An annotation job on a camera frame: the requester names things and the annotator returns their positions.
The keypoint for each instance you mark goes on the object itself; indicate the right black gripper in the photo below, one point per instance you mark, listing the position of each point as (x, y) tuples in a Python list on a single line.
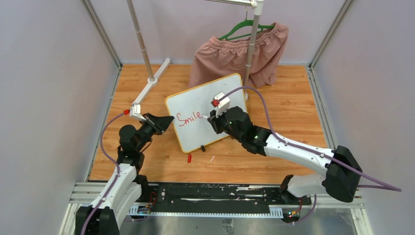
[(215, 121)]

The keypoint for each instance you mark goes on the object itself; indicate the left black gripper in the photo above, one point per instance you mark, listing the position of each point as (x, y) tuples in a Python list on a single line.
[(159, 125)]

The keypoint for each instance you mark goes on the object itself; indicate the yellow framed whiteboard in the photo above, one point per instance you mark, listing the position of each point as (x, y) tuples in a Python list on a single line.
[(192, 108)]

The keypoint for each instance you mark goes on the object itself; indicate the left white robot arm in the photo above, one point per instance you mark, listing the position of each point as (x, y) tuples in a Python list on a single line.
[(106, 213)]

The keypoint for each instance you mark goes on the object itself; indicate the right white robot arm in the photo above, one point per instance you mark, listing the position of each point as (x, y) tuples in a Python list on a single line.
[(337, 173)]

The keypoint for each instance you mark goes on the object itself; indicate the pink shorts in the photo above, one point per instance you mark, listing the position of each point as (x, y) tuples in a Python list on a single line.
[(216, 58)]

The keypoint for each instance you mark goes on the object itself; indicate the green clothes hanger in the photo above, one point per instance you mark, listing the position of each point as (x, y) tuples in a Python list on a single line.
[(246, 28)]

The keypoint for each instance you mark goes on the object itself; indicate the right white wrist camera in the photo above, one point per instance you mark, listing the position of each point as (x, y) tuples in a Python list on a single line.
[(221, 103)]

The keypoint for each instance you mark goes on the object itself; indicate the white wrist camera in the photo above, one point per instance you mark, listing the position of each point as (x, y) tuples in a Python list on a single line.
[(135, 112), (221, 103)]

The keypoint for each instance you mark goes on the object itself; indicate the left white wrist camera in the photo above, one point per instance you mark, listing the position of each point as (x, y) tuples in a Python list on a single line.
[(135, 112)]

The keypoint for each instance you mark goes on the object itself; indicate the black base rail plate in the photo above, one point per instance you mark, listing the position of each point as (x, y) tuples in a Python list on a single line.
[(227, 200)]

